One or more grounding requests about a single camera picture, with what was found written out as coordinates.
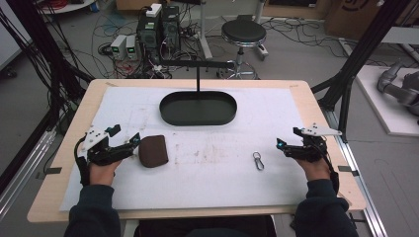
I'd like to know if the white table mat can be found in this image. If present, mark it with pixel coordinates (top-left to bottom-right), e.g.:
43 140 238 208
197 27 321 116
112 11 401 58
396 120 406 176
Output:
59 85 319 212

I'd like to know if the cardboard box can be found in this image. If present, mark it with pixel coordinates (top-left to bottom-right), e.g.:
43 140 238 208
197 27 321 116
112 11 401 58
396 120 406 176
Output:
323 0 419 41

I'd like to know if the white table leg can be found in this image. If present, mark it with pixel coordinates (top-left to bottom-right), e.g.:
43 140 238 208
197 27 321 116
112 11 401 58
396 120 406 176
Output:
197 0 214 60

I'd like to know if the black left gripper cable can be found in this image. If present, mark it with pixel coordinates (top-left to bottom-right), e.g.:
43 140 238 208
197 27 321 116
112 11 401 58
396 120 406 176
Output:
74 136 92 188

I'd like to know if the grey power supply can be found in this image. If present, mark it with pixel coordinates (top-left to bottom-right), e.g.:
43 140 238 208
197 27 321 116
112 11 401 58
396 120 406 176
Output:
110 34 128 61
126 35 139 61

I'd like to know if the black computer tower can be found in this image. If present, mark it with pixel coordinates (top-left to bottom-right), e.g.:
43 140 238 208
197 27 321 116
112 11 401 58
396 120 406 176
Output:
135 13 163 64
160 4 182 55

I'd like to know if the person's right hand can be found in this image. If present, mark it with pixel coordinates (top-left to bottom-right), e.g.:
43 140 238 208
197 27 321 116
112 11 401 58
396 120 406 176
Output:
293 157 332 183

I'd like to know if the silver carabiner keyring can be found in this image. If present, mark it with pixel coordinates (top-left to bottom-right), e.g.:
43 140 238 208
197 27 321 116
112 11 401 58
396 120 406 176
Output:
252 150 266 172

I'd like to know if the black round stool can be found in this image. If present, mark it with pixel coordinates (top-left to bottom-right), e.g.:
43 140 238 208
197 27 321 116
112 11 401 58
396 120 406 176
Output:
216 18 270 80

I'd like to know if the aluminium rail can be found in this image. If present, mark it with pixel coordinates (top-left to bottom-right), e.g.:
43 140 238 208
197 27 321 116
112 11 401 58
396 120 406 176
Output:
323 108 389 237
0 129 57 219

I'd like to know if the person's left hand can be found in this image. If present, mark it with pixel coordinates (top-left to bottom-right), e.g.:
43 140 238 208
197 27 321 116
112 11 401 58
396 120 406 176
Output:
89 159 123 188

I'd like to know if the black metal frame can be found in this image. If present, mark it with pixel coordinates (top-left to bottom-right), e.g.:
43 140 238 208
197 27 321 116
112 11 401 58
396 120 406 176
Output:
0 0 95 196
310 0 419 143

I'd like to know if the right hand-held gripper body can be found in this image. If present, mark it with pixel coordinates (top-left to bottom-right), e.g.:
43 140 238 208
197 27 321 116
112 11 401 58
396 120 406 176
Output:
282 122 343 163

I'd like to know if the person's lap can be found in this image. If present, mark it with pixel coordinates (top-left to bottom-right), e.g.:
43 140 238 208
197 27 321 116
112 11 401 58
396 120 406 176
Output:
132 214 278 237

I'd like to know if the white box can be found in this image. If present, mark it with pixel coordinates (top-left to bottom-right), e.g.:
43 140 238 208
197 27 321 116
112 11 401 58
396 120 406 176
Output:
144 2 163 19

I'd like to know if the white board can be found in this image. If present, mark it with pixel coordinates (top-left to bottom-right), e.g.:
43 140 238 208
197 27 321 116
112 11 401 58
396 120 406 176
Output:
355 64 419 138

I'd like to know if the tangle of floor cables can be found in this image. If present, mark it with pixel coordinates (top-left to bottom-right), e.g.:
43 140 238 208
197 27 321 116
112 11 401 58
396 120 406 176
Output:
266 16 379 67

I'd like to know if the brown pouch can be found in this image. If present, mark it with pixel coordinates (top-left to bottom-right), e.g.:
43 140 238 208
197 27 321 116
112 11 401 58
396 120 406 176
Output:
137 134 170 169

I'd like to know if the black oval tray stand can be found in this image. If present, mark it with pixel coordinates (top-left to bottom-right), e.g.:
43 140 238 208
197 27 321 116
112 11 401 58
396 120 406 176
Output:
158 59 238 127

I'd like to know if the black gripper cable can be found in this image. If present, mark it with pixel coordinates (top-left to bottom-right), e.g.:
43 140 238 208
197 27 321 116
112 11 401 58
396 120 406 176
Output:
74 136 92 188
320 144 341 196

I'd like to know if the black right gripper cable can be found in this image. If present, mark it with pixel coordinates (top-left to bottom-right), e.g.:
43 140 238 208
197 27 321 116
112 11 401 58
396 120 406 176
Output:
320 144 341 196

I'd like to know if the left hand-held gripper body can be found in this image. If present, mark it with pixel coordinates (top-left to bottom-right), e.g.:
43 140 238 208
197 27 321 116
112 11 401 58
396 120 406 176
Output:
80 125 136 167

